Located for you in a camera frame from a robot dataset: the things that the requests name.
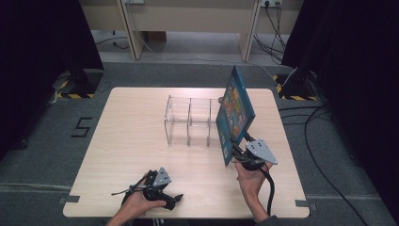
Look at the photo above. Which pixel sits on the blue illustrated picture book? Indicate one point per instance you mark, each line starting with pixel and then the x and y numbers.
pixel 235 116

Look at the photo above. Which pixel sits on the person's right hand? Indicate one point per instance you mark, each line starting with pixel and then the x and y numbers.
pixel 252 182

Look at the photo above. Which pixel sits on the black curtain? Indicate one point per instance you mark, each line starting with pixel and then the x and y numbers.
pixel 37 62
pixel 360 78

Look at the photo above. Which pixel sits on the clear acrylic divided organizer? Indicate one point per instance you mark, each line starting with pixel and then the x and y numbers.
pixel 191 122

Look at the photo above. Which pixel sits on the grey round disc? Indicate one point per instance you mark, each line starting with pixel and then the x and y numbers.
pixel 220 100

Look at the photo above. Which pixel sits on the person's dark striped pants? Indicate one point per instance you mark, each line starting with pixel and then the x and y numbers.
pixel 194 222

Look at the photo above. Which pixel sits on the white wall socket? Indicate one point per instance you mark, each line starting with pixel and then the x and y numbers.
pixel 271 2

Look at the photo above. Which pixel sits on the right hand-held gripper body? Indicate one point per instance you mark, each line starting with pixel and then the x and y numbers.
pixel 258 152

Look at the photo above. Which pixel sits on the black stand base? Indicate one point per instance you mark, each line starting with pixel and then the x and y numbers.
pixel 87 81
pixel 296 84

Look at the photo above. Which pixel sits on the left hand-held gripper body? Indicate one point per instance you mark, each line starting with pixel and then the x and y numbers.
pixel 161 179

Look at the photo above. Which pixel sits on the person's left hand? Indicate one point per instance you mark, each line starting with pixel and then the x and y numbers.
pixel 139 205

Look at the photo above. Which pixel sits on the grey tape piece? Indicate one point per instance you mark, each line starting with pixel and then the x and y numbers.
pixel 70 199
pixel 306 204

